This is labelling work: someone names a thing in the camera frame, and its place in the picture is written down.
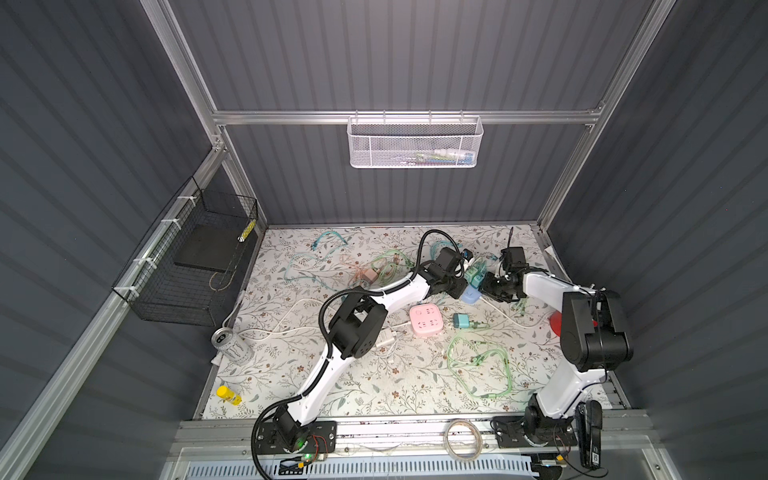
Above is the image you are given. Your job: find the white wire mesh basket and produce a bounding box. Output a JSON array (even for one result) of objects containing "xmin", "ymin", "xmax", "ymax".
[{"xmin": 346, "ymin": 115, "xmax": 484, "ymax": 169}]

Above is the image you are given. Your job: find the silver drink can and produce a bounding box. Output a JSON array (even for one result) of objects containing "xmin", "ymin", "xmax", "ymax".
[{"xmin": 211, "ymin": 327, "xmax": 254, "ymax": 365}]

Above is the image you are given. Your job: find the pink power strip cube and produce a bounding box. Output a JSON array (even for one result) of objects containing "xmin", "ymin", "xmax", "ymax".
[{"xmin": 409, "ymin": 303, "xmax": 444, "ymax": 338}]

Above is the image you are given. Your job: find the green cable of charger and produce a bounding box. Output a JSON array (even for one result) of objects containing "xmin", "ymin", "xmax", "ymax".
[{"xmin": 368, "ymin": 248, "xmax": 416, "ymax": 286}]

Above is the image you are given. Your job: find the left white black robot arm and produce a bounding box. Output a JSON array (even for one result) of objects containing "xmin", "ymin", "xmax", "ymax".
[{"xmin": 251, "ymin": 229, "xmax": 474, "ymax": 452}]

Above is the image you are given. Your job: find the teal charger plug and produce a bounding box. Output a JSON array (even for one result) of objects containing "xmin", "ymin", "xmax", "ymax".
[{"xmin": 452, "ymin": 313, "xmax": 472, "ymax": 329}]

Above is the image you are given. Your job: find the coiled clear cable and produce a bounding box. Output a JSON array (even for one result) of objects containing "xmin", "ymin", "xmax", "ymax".
[{"xmin": 443, "ymin": 418, "xmax": 484, "ymax": 463}]

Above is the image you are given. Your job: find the blue power strip cube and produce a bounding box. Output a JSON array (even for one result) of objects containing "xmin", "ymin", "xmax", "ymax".
[{"xmin": 460, "ymin": 285, "xmax": 482, "ymax": 305}]

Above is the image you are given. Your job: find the pink charger plug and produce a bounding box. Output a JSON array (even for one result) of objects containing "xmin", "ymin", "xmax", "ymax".
[{"xmin": 361, "ymin": 268, "xmax": 379, "ymax": 284}]

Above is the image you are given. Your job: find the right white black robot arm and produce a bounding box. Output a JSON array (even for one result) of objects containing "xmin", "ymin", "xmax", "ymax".
[{"xmin": 480, "ymin": 247, "xmax": 633, "ymax": 449}]

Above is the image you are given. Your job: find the red pen cup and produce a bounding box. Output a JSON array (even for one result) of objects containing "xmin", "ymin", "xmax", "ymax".
[{"xmin": 548, "ymin": 311, "xmax": 562, "ymax": 337}]

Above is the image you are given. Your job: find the yellow bottle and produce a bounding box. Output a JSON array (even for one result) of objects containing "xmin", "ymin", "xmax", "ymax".
[{"xmin": 216, "ymin": 385, "xmax": 242, "ymax": 406}]

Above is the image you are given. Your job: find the green cable on mat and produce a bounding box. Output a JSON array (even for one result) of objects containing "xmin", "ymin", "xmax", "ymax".
[{"xmin": 443, "ymin": 332, "xmax": 515, "ymax": 400}]

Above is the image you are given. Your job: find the black wire basket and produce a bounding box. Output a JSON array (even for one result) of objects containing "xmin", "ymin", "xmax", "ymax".
[{"xmin": 113, "ymin": 180, "xmax": 259, "ymax": 327}]

